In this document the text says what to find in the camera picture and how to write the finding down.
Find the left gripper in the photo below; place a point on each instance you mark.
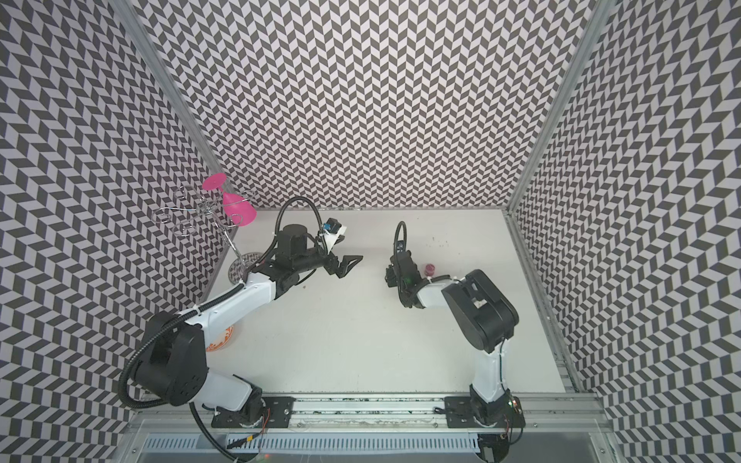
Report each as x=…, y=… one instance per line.
x=344, y=268

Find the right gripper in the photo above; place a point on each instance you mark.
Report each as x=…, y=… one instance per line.
x=391, y=277

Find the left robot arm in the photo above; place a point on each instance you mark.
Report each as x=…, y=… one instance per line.
x=170, y=366

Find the pink plastic wine glass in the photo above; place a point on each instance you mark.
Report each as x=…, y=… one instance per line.
x=236, y=207

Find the orange patterned plate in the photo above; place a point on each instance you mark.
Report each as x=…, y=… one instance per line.
x=222, y=340

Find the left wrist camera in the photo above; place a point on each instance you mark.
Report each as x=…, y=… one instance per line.
x=328, y=234

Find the chrome wire glass rack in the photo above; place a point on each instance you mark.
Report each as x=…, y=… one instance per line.
x=197, y=216

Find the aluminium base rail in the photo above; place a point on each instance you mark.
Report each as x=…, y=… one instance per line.
x=437, y=412

